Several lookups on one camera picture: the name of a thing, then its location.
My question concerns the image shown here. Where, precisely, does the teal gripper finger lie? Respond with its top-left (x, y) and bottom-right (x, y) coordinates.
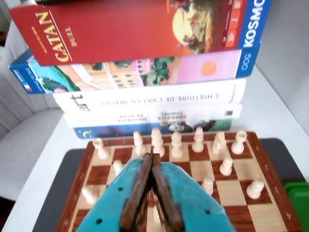
top-left (71, 153), bottom-right (153, 232)
top-left (151, 153), bottom-right (237, 232)

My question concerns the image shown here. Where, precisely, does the wooden chessboard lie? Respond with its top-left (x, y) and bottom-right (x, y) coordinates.
top-left (56, 131), bottom-right (304, 232)

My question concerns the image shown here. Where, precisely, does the white wooden rook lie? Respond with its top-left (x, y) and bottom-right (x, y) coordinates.
top-left (93, 138), bottom-right (110, 160)
top-left (231, 130), bottom-right (247, 155)

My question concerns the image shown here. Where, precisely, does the dark grey mat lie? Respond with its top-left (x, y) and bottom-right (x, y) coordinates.
top-left (32, 137), bottom-right (308, 232)

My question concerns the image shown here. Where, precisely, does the white wooden bishop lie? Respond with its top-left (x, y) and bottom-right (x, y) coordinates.
top-left (133, 130), bottom-right (147, 157)
top-left (192, 127), bottom-right (205, 153)

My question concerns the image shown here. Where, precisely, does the white wooden queen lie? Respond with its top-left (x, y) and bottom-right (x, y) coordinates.
top-left (170, 131), bottom-right (183, 160)

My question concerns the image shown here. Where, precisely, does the white wooden knight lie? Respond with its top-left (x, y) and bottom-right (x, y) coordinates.
top-left (212, 131), bottom-right (227, 155)

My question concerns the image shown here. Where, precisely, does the blue Disney game box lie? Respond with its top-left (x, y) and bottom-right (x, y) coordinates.
top-left (73, 118), bottom-right (234, 139)

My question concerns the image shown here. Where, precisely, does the white wooden king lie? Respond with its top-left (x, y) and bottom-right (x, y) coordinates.
top-left (151, 127), bottom-right (166, 158)

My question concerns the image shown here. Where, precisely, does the white Gabrielle Chanel book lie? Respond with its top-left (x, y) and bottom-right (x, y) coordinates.
top-left (63, 103), bottom-right (243, 129)

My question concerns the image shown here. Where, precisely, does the white art history book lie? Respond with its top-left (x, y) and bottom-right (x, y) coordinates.
top-left (52, 78), bottom-right (247, 114)

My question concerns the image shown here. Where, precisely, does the blue pink puzzle box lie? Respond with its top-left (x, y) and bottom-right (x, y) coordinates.
top-left (8, 41), bottom-right (261, 94)

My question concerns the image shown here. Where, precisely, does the white ribbed sofa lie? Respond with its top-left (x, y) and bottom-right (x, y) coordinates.
top-left (0, 0), bottom-right (66, 141)

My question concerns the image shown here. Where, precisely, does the red Catan Duel box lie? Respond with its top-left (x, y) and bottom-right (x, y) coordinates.
top-left (8, 0), bottom-right (272, 66)

